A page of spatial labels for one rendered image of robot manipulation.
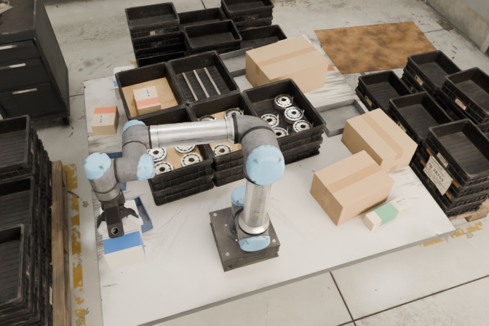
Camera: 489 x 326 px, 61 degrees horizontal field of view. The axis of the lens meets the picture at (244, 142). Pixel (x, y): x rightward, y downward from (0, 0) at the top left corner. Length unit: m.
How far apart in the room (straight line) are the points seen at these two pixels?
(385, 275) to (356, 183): 0.93
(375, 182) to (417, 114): 1.24
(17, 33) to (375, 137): 2.26
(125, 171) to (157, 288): 0.74
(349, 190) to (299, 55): 0.97
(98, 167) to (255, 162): 0.45
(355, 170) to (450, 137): 1.03
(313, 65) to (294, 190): 0.79
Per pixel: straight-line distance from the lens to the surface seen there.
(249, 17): 3.65
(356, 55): 4.24
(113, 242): 1.48
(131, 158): 1.27
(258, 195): 1.39
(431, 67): 3.66
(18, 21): 3.25
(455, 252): 3.03
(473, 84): 3.41
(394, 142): 2.21
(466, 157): 2.85
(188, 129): 1.34
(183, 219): 2.01
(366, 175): 2.03
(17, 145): 2.88
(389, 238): 2.06
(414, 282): 2.82
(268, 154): 1.24
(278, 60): 2.52
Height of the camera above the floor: 2.39
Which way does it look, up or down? 48 degrees down
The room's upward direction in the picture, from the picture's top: 1 degrees clockwise
